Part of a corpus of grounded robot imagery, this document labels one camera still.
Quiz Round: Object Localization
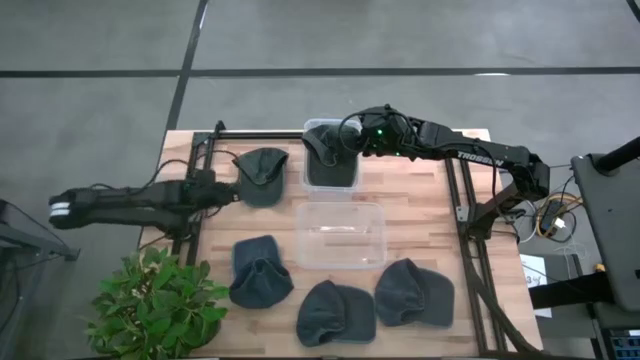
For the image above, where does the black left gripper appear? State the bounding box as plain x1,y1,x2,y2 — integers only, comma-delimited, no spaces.
185,169,241,210

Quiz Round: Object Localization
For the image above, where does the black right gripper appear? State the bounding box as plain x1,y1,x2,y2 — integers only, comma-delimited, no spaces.
342,104,419,160

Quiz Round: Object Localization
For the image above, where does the dark grey cap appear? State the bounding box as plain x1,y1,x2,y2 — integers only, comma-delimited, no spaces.
302,124,361,189
228,234,295,310
295,279,377,348
232,147,290,209
373,257,456,329

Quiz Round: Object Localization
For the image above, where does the small clear plastic bin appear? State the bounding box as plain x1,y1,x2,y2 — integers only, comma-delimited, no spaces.
301,118,362,196

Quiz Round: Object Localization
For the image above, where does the large clear plastic bin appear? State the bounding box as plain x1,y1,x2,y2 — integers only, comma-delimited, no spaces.
294,201,388,271

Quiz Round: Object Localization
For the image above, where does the green leafy potted plant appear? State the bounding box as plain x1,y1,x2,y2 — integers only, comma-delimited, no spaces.
82,244,231,360

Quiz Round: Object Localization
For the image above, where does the white paper sheet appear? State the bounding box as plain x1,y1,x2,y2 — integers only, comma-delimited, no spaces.
518,253,554,319

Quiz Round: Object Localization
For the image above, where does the black round pole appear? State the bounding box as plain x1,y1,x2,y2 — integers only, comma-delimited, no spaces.
594,135,640,174

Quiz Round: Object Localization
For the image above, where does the grey flat stand panel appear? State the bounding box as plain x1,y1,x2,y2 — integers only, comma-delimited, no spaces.
569,152,640,312

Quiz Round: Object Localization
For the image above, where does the dark keypad device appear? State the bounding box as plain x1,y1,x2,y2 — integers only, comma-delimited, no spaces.
602,327,640,360

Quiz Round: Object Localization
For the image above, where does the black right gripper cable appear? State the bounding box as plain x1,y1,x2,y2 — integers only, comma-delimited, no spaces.
338,110,382,151

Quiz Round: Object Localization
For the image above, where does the black aluminium frame rail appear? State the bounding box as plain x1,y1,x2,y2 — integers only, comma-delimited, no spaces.
214,130,311,141
172,121,226,266
443,157,507,354

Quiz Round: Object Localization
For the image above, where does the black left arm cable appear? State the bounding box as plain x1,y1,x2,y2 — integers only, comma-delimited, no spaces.
142,148,241,189

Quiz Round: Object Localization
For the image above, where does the yellow cable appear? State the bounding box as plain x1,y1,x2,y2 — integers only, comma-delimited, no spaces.
535,193,585,239

